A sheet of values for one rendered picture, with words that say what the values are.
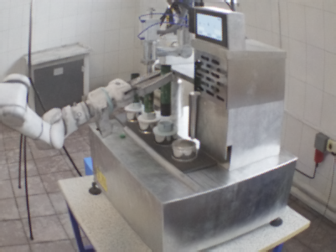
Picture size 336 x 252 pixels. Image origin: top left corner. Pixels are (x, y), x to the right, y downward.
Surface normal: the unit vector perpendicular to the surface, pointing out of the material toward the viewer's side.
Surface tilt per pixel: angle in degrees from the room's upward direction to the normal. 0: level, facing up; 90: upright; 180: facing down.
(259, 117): 90
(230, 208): 90
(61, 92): 90
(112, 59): 90
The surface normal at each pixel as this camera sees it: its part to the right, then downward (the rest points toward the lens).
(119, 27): 0.47, 0.32
